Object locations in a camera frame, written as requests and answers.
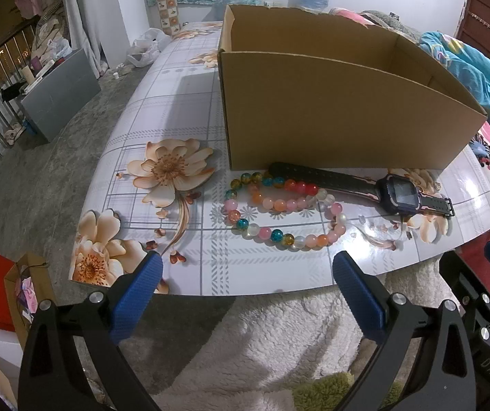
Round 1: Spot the floral white mat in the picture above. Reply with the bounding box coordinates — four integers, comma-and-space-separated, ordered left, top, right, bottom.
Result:
69, 23, 490, 297

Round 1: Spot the white plastic bag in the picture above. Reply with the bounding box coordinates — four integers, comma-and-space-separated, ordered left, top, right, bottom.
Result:
126, 28, 172, 68

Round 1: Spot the dark red door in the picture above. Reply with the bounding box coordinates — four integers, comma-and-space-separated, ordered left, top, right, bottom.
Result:
457, 0, 490, 59

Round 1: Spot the brown paper bag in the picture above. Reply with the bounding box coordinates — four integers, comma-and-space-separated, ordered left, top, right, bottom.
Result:
3, 252, 56, 349

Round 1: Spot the multicolour bead bracelet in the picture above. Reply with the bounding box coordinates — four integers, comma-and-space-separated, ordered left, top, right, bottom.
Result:
222, 171, 348, 251

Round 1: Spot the grey storage box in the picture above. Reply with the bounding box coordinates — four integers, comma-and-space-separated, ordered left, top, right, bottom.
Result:
21, 49, 101, 142

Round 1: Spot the pink orange bead bracelet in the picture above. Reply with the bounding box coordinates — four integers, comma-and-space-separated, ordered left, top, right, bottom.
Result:
247, 182, 336, 214

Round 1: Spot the blue cartoon quilt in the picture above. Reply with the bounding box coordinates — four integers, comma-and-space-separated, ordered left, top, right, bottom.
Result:
418, 32, 490, 124

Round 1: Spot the brown cardboard box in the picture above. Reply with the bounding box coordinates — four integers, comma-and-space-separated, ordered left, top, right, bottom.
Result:
218, 5, 487, 170

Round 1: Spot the white fluffy blanket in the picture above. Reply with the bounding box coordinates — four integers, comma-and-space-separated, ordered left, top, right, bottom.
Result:
158, 256, 443, 411

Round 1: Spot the dark blue smart watch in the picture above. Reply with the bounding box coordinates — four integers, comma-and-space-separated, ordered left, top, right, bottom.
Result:
268, 161, 455, 218

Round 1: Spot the grey green pillow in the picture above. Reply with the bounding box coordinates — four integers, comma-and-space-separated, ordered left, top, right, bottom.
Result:
360, 10, 421, 43

